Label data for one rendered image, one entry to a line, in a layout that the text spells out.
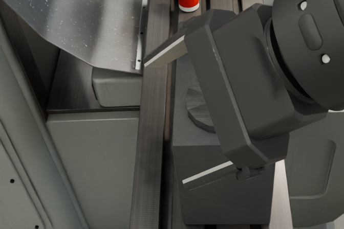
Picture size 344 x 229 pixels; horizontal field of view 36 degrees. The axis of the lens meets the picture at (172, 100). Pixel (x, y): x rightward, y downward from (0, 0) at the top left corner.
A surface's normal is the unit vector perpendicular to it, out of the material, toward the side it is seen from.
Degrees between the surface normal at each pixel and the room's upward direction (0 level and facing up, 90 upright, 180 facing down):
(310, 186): 90
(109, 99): 90
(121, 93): 90
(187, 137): 0
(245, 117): 55
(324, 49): 66
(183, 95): 0
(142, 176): 0
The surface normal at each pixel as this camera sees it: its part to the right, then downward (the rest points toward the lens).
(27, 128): 0.63, 0.52
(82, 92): -0.09, -0.66
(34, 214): -0.03, 0.73
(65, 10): 0.63, -0.49
